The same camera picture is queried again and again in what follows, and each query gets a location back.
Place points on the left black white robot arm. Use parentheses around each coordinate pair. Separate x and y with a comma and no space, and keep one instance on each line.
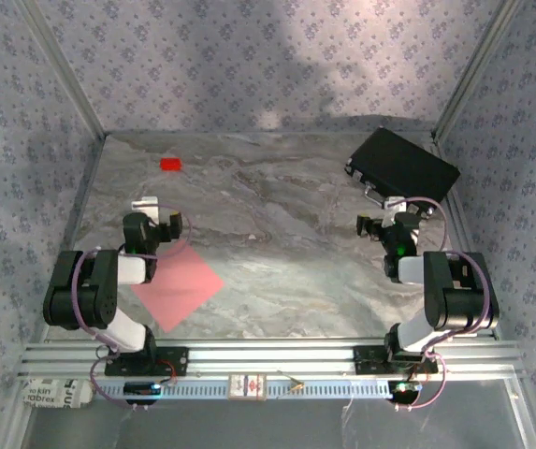
(127,337)

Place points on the small card on rail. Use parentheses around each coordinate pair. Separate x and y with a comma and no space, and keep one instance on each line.
(248,386)

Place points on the aluminium frame post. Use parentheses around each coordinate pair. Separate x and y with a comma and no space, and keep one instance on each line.
(474,70)
(65,70)

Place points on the small brass clip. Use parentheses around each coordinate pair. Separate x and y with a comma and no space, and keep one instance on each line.
(295,386)

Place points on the aluminium table side rail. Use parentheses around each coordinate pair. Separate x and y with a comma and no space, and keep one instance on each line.
(81,210)
(463,229)

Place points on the aluminium mounting rail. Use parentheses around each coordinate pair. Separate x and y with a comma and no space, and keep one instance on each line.
(272,355)

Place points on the right black controller board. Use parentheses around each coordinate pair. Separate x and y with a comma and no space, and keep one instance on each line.
(404,392)

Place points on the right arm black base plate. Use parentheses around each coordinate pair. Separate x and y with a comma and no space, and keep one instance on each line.
(366,360)

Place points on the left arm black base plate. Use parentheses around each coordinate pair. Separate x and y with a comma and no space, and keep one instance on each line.
(174,360)

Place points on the small red block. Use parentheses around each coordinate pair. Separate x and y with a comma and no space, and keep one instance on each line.
(170,164)

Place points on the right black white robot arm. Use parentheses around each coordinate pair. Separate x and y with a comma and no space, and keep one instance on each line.
(412,334)

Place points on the grey flat panel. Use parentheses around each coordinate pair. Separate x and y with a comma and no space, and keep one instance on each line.
(267,425)

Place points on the left black controller board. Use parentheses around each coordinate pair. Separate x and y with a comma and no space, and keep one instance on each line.
(141,390)

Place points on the black controller board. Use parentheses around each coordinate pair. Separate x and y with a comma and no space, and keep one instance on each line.
(404,392)
(141,390)

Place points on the pink square paper sheet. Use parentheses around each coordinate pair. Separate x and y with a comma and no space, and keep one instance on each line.
(183,290)

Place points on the white label tag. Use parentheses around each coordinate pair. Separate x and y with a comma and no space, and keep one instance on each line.
(54,394)

